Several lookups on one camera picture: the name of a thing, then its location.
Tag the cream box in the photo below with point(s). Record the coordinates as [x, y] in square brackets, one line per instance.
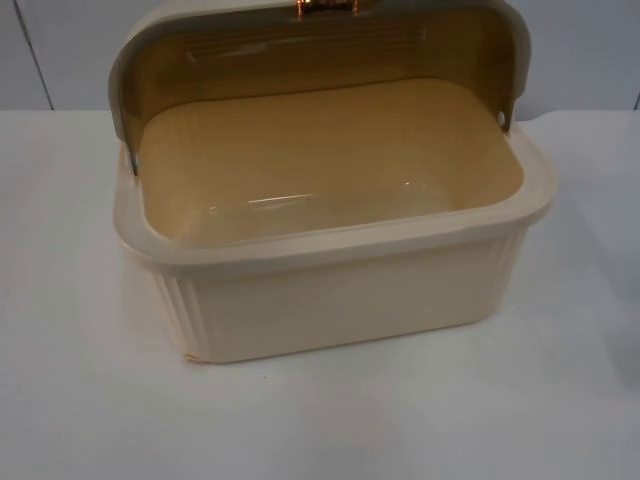
[320, 300]

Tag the cream lid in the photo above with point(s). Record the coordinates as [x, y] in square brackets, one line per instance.
[280, 65]

